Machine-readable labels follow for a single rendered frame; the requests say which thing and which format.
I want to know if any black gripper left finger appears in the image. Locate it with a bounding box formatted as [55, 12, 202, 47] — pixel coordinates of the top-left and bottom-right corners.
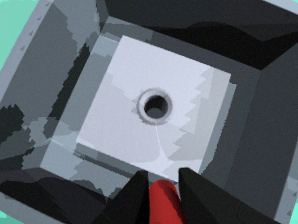
[92, 171, 149, 224]

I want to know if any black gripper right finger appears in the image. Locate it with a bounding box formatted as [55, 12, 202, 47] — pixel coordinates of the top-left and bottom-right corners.
[178, 167, 279, 224]

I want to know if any grey open box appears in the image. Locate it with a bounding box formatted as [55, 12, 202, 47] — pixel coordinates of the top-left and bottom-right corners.
[0, 0, 298, 224]

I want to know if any white square plate with hole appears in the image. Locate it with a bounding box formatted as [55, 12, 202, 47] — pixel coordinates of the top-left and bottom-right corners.
[76, 36, 231, 183]

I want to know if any red peg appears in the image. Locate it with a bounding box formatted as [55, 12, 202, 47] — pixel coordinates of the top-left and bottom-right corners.
[149, 180, 189, 224]

